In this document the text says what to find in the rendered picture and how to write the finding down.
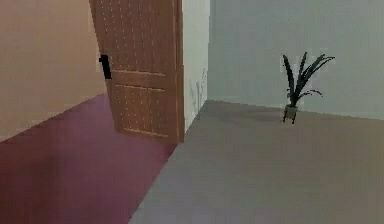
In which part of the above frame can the pale plant pot on stand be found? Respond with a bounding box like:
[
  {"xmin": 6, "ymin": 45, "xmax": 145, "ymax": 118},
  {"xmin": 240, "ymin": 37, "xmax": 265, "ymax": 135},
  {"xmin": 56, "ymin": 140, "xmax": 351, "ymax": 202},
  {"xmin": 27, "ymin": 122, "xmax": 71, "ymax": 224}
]
[{"xmin": 282, "ymin": 104, "xmax": 299, "ymax": 125}]

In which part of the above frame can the brown wooden room door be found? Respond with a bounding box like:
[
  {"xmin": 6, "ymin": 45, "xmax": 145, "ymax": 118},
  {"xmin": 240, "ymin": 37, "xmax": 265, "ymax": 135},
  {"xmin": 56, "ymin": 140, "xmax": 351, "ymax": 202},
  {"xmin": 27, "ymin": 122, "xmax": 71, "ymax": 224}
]
[{"xmin": 88, "ymin": 0, "xmax": 186, "ymax": 145}]

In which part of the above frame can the dark green house plant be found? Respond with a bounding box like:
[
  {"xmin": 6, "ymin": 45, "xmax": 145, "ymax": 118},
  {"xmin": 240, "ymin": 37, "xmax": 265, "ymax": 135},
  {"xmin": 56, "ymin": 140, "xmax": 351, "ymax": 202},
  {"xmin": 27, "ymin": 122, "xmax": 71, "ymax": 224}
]
[{"xmin": 281, "ymin": 51, "xmax": 336, "ymax": 108}]

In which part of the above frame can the black door handle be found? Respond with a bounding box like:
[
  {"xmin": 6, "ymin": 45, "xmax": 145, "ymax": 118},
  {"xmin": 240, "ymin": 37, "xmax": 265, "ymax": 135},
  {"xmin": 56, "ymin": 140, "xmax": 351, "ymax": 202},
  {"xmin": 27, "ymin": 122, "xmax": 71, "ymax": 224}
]
[{"xmin": 98, "ymin": 54, "xmax": 113, "ymax": 81}]

